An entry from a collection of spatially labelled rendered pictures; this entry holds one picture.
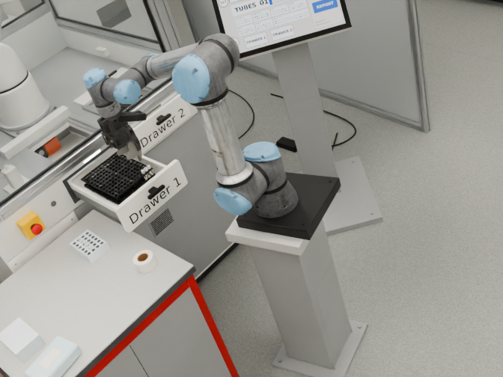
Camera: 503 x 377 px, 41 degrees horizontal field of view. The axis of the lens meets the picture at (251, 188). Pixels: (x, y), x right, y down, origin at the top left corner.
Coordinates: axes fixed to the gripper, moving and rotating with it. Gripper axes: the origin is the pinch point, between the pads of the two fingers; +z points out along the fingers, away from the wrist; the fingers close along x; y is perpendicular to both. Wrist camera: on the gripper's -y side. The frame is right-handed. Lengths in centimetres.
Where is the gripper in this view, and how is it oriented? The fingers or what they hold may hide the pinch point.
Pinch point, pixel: (137, 155)
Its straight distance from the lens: 242.3
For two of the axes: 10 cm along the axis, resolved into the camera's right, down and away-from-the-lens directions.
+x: 7.1, 2.9, -6.5
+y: -6.6, 6.0, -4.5
